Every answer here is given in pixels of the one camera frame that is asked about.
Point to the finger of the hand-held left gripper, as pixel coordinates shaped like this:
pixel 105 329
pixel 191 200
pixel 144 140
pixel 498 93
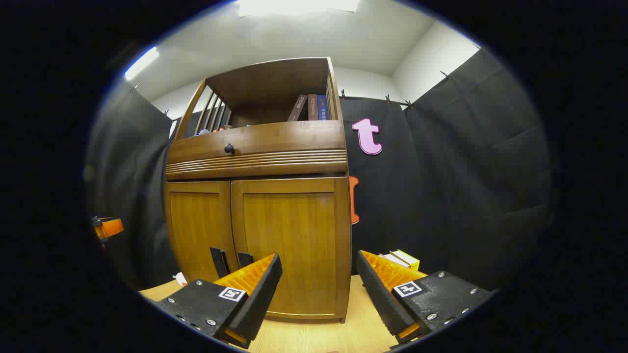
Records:
pixel 112 228

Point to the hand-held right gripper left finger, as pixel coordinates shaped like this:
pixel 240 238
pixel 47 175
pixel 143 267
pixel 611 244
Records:
pixel 262 289

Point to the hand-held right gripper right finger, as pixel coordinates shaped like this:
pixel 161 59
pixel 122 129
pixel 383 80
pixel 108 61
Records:
pixel 375 289

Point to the wooden shoe cabinet door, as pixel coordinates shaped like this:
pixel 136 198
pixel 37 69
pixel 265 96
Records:
pixel 289 230
pixel 196 230

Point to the wooden double-door shoe cabinet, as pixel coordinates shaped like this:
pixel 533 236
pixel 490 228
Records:
pixel 274 83

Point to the wooden cabinet drawer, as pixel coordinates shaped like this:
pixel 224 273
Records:
pixel 284 142

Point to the yellow standing book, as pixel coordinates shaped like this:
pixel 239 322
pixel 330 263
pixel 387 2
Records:
pixel 409 259

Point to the white soft toy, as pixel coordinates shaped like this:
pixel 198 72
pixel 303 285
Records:
pixel 181 279

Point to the blue cloth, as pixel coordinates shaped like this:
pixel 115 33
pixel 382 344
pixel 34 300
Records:
pixel 203 132

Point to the black backdrop cloth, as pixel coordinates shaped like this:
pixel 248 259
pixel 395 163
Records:
pixel 466 171

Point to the brown shelf book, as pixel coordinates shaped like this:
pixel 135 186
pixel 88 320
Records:
pixel 297 109

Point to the dark red shelf book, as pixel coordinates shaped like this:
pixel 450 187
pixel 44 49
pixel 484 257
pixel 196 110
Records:
pixel 312 108

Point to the blue shelf book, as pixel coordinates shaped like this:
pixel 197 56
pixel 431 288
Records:
pixel 322 108

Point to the large ceiling light panel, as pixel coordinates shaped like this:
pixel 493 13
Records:
pixel 299 6

